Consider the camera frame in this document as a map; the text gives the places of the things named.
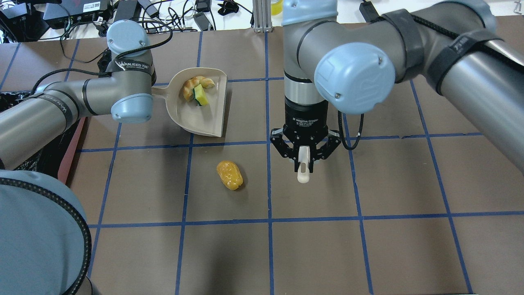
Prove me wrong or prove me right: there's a beige hand brush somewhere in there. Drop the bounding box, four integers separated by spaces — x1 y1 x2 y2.
296 146 310 184

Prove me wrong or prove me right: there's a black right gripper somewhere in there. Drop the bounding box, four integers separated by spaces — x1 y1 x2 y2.
270 98 341 172

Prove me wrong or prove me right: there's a yellow tape roll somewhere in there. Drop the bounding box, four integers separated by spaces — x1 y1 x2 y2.
270 0 283 16

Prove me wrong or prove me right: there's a pink bin with black bag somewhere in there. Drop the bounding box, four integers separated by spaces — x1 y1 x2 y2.
0 91 81 182

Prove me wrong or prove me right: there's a yellow potato toy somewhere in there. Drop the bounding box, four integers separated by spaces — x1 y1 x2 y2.
217 160 244 191

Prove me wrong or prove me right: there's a beige plastic dustpan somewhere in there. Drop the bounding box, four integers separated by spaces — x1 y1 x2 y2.
151 67 228 137

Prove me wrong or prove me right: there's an aluminium frame post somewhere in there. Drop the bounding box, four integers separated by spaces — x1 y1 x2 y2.
252 0 273 32

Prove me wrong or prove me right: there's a yellow sponge piece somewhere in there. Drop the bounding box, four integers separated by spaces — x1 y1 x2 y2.
193 84 208 106

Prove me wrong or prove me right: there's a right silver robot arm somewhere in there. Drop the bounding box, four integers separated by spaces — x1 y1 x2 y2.
270 0 524 183

